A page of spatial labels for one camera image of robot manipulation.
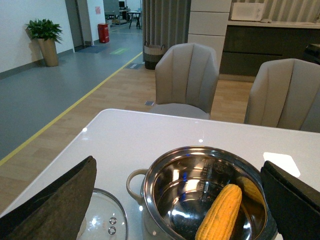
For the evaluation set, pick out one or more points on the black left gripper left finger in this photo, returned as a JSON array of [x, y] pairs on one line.
[[57, 211]]

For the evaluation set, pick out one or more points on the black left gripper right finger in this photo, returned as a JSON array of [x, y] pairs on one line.
[[294, 205]]

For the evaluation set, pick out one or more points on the glass pot lid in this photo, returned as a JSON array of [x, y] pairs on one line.
[[105, 218]]

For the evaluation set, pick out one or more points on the yellow corn cob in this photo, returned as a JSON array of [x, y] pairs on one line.
[[220, 219]]

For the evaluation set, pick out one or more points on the beige electric cooking pot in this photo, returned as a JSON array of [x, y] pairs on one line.
[[180, 186]]

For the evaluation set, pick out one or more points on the right beige upholstered chair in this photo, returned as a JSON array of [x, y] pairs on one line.
[[285, 94]]

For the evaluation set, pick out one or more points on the beige upholstered chair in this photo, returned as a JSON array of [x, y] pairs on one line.
[[186, 79], [285, 94]]

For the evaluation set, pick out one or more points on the dark kitchen counter cabinet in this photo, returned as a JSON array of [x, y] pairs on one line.
[[246, 48]]

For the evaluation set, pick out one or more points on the left beige upholstered chair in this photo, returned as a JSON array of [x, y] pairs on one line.
[[186, 79]]

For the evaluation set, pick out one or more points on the potted green plant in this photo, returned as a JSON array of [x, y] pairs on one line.
[[47, 35]]

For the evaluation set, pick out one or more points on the woven laundry basket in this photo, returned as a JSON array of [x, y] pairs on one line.
[[152, 54]]

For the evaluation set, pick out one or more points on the red cabinet box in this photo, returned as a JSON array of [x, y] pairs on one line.
[[103, 33]]

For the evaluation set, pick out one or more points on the white microwave oven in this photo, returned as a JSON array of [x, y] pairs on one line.
[[246, 11]]

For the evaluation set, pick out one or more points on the white tall cabinet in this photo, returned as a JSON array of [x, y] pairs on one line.
[[208, 24]]

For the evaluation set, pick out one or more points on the distant black-legged table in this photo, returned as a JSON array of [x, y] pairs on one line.
[[134, 15]]

